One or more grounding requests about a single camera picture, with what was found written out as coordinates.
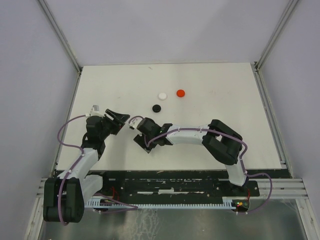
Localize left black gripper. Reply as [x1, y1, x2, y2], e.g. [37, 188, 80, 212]
[99, 109, 130, 140]

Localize white earbud charging case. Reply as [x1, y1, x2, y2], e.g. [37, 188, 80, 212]
[158, 92, 168, 101]

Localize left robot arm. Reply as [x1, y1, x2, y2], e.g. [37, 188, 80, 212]
[43, 105, 130, 226]

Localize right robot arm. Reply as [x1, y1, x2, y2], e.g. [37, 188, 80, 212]
[128, 116, 248, 196]

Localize right circuit board with leds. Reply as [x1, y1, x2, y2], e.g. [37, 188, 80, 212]
[235, 200, 250, 212]

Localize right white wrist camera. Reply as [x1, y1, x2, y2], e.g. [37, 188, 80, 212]
[128, 118, 143, 130]

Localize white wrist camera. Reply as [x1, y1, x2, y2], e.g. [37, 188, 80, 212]
[128, 118, 143, 130]
[85, 105, 104, 118]

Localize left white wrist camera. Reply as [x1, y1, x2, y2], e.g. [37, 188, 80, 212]
[85, 105, 104, 118]

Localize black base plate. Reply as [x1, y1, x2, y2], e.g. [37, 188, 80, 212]
[79, 169, 293, 203]

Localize white slotted cable duct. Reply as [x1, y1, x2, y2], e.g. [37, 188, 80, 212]
[84, 198, 236, 210]

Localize left aluminium frame post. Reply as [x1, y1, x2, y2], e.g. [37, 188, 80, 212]
[36, 0, 82, 73]

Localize aluminium frame post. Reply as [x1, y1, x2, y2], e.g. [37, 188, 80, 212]
[36, 0, 82, 73]
[253, 0, 301, 72]

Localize right aluminium frame post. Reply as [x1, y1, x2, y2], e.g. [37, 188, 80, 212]
[253, 0, 301, 72]

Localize aluminium frame rail front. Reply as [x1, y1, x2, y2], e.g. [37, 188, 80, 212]
[36, 177, 308, 200]

